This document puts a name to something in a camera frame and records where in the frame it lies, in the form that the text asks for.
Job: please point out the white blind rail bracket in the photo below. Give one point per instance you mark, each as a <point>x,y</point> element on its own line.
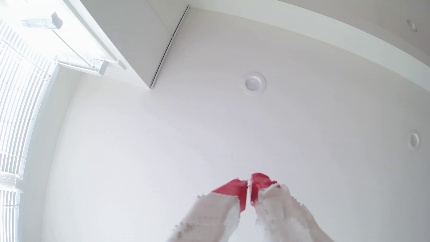
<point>84,65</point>
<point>43,22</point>

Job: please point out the thin grey ceiling track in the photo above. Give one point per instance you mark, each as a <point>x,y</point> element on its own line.
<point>169,47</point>

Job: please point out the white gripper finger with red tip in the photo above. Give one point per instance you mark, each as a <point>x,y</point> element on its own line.
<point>215,215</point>
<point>282,215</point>

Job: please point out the white slatted window blinds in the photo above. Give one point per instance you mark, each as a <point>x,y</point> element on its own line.
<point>16,100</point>

